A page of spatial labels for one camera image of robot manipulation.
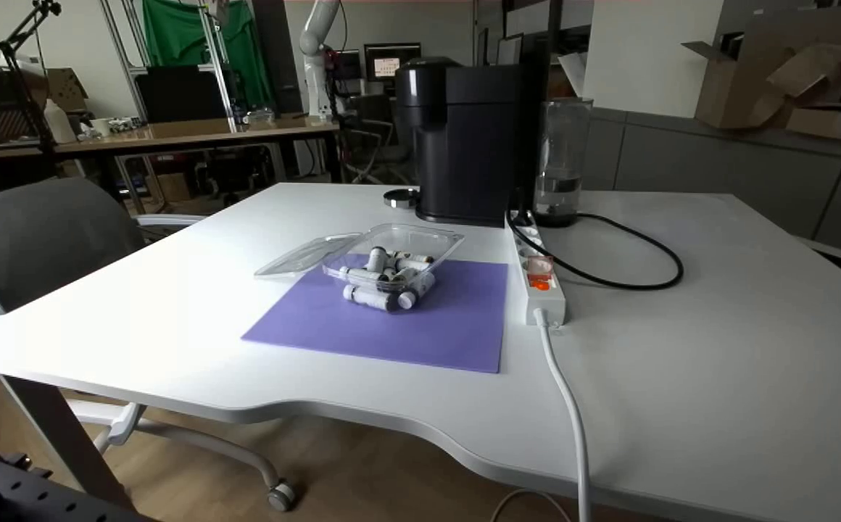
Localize purple mat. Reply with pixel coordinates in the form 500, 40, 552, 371
240, 254, 514, 378

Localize small computer monitor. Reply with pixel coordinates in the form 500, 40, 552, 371
359, 40, 425, 87

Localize black coffee machine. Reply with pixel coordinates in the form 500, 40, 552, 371
398, 56, 552, 229

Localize black office chair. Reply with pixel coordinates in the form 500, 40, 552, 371
338, 91, 414, 185

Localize white power cable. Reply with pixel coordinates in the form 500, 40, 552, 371
488, 307, 596, 522

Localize black power cable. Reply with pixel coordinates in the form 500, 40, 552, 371
506, 210, 687, 293

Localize green cloth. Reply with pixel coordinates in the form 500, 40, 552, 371
140, 0, 277, 111

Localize round metal drip tray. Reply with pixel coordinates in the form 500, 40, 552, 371
384, 185, 427, 213

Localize black perforated rack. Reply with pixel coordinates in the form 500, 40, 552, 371
0, 387, 149, 522

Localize white table leg with caster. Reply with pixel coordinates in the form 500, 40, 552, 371
69, 397, 306, 517

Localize clear water tank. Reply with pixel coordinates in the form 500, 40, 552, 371
535, 95, 590, 229

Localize black desk lamp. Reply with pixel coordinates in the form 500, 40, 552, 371
0, 0, 66, 162

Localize brown cardboard box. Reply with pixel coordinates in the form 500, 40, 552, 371
683, 3, 841, 133

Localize clear plastic lid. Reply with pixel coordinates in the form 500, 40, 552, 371
253, 233, 368, 283

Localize white board panel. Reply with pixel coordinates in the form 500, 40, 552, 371
558, 0, 729, 122

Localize white power strip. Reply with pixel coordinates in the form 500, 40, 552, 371
512, 213, 572, 332

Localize wooden desk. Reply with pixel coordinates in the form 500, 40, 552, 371
0, 113, 343, 216

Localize grey chair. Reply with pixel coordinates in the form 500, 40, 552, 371
0, 175, 211, 327

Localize clear plastic container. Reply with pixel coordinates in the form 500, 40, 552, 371
319, 220, 467, 304

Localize grey cabinet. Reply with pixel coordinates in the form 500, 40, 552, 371
574, 101, 841, 261

